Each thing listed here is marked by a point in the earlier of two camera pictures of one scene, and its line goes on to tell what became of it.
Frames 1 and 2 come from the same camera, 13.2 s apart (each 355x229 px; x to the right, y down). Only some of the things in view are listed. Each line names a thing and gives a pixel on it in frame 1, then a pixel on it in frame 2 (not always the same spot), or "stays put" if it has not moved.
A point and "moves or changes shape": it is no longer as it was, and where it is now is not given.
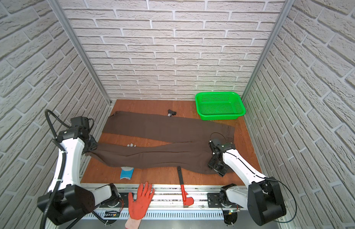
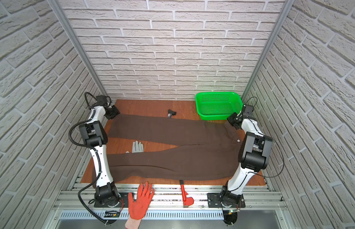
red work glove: (137, 208) stays put
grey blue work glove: (126, 172) -> (137, 147)
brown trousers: (161, 141) moves or changes shape
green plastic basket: (219, 105) stays put
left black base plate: (123, 202) stays put
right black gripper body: (218, 167) -> (235, 119)
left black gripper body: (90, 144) -> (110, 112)
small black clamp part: (171, 113) stays put
